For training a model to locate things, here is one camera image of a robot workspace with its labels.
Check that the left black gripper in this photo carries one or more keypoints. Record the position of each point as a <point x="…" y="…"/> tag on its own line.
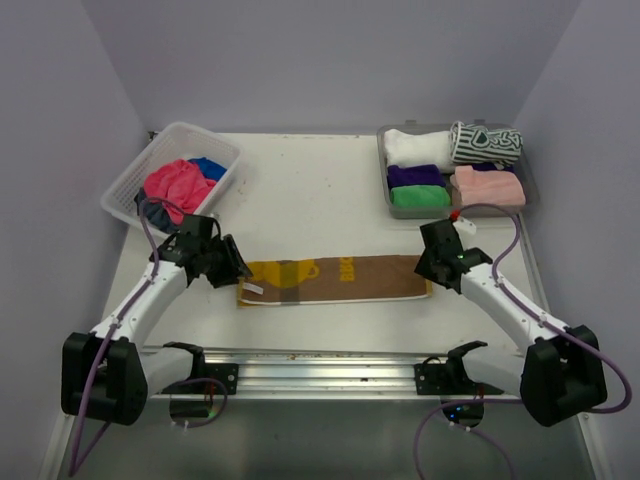
<point x="234" y="266"/>

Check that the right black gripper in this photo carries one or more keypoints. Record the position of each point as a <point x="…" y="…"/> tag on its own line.
<point x="423" y="266"/>

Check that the yellow brown towel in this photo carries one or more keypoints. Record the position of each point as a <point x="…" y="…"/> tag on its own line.
<point x="332" y="280"/>

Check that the green white striped towel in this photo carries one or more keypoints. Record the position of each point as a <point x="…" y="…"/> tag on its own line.
<point x="478" y="144"/>

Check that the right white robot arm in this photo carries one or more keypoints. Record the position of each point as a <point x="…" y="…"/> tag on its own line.
<point x="556" y="372"/>

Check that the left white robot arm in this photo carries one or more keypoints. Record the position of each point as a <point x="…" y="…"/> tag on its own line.
<point x="104" y="376"/>

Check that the dark grey towel in basket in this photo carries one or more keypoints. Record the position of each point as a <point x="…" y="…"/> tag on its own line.
<point x="155" y="213"/>

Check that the pink towel in basket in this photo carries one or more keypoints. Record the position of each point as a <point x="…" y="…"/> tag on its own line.
<point x="183" y="184"/>

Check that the green rolled towel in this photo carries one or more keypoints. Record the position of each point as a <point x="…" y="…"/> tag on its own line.
<point x="420" y="196"/>

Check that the blue towel in basket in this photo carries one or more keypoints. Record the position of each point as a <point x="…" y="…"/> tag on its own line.
<point x="209" y="169"/>

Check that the purple rolled towel front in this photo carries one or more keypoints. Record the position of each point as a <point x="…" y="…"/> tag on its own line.
<point x="419" y="175"/>

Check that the purple rolled towel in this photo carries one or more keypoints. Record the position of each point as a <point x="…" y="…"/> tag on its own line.
<point x="419" y="175"/>
<point x="489" y="166"/>

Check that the pink rolled towel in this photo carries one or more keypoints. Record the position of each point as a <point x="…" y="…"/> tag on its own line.
<point x="493" y="187"/>

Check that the purple rolled towel back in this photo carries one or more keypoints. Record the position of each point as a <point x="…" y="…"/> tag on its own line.
<point x="489" y="166"/>

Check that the white perforated plastic basket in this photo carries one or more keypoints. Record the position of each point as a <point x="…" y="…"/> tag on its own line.
<point x="178" y="140"/>

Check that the white rolled towel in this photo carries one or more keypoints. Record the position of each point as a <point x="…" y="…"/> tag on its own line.
<point x="407" y="150"/>

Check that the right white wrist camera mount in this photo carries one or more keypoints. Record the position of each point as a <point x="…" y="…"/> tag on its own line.
<point x="462" y="225"/>

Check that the aluminium mounting rail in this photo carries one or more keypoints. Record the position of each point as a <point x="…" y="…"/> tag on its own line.
<point x="289" y="375"/>

